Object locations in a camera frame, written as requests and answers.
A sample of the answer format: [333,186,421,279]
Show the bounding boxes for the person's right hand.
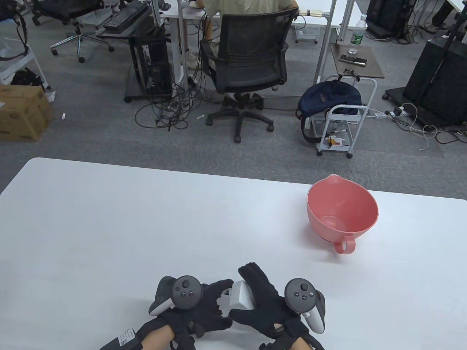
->
[229,262,311,340]

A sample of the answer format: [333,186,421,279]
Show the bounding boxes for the person's left hand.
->
[140,279,234,340]

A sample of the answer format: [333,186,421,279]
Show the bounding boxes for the white jar lid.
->
[229,280,256,310]

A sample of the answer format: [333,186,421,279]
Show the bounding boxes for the pink salad bowl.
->
[306,174,379,255]

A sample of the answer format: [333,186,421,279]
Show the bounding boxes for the person's left forearm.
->
[140,324,175,350]

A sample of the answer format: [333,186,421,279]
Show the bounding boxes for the black VR controller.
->
[149,275,203,317]
[284,279,326,334]

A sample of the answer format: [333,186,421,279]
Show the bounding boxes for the black wrist sensor box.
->
[99,327,143,350]

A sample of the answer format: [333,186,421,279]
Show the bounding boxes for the white rolling cart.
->
[317,75,377,159]

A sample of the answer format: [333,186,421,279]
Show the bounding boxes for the navy backpack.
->
[296,81,362,143]

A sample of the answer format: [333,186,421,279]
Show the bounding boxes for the brown side table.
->
[330,43,385,80]

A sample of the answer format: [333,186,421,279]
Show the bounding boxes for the black computer tower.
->
[133,35,173,97]

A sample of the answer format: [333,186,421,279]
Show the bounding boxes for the black smartphone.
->
[339,54,367,67]

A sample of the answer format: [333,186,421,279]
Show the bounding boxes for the black mesh office chair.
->
[200,7,299,143]

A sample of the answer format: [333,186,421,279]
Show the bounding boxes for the cardboard box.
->
[0,85,53,142]

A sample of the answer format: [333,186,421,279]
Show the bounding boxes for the black wheeled cabinet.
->
[382,35,467,128]

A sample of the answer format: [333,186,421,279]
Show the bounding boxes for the clear water bottle green label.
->
[350,15,368,47]

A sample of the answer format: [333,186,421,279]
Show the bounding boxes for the white office desk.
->
[151,0,356,86]

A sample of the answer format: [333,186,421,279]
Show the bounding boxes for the black keyboard stand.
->
[96,0,172,103]

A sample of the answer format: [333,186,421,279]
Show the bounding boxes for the black bag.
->
[10,69,46,92]

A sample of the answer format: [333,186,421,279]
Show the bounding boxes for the black keyboard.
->
[103,4,150,31]

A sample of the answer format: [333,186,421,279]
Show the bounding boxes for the white metal rack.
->
[0,18,50,92]

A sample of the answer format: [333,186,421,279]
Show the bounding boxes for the black equipment stack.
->
[366,0,416,37]

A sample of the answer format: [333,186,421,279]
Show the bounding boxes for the black swivel chair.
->
[31,0,115,63]

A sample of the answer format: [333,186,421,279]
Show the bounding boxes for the tangle of black cables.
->
[134,73,205,132]

